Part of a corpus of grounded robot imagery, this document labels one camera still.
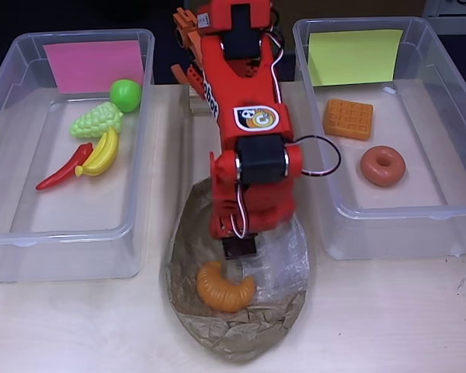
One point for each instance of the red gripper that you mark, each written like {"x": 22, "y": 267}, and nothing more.
{"x": 238, "y": 247}

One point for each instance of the orange toy croissant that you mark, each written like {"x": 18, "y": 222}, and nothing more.
{"x": 221, "y": 295}

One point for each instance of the yellow toy banana bunch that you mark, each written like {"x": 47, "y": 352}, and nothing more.
{"x": 101, "y": 155}

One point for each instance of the orange toy waffle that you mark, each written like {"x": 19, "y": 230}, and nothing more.
{"x": 347, "y": 118}

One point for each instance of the brown toy donut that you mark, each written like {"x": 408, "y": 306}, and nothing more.
{"x": 396, "y": 171}

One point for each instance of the green toy apple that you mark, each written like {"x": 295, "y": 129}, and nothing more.
{"x": 125, "y": 95}

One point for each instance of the red toy chili pepper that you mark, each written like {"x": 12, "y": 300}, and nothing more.
{"x": 62, "y": 175}

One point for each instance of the light green toy grapes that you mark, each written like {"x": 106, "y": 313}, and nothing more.
{"x": 93, "y": 122}

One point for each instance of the red robot arm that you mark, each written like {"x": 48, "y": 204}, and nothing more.
{"x": 248, "y": 89}

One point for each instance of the clear plastic bin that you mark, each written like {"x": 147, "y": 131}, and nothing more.
{"x": 392, "y": 213}
{"x": 81, "y": 217}

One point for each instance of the yellow-green paper label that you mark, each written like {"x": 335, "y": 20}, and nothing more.
{"x": 353, "y": 58}

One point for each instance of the pink paper label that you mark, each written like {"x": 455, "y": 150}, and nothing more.
{"x": 85, "y": 66}

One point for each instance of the clear plastic film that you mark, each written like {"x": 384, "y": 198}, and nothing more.
{"x": 291, "y": 256}

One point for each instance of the crumpled brown paper bag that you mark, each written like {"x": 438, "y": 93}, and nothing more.
{"x": 237, "y": 342}

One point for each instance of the wooden base block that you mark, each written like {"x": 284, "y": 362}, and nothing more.
{"x": 198, "y": 107}

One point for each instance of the white furniture piece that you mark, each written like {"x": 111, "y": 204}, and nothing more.
{"x": 450, "y": 8}

